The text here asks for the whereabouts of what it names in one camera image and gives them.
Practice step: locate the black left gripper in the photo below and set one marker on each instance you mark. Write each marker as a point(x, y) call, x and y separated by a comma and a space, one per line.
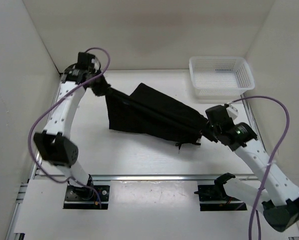
point(103, 86)

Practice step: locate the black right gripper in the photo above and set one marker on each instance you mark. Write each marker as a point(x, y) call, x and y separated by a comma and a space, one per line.
point(207, 125)

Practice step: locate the black shorts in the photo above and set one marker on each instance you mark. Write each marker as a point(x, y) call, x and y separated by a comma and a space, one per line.
point(151, 112)

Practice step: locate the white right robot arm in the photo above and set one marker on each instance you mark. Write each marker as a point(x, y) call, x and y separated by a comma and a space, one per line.
point(279, 204)

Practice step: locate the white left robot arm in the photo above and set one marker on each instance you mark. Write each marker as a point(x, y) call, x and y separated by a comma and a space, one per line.
point(54, 141)

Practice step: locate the white plastic mesh basket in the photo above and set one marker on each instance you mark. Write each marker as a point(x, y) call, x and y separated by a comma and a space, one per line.
point(218, 77)

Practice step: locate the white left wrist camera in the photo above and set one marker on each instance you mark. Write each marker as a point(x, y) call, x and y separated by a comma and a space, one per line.
point(97, 63)

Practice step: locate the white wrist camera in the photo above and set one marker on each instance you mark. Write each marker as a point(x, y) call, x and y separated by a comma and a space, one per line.
point(97, 63)
point(232, 112)

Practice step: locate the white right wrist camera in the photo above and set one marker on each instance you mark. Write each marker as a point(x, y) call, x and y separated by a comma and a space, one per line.
point(232, 112)

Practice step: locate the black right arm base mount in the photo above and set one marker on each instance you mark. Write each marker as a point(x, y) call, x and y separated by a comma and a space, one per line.
point(213, 198)

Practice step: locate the aluminium front frame rail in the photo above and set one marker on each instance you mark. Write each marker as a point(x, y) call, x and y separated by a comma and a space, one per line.
point(148, 177)

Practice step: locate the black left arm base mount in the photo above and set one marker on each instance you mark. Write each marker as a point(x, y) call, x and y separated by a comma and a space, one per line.
point(78, 198)

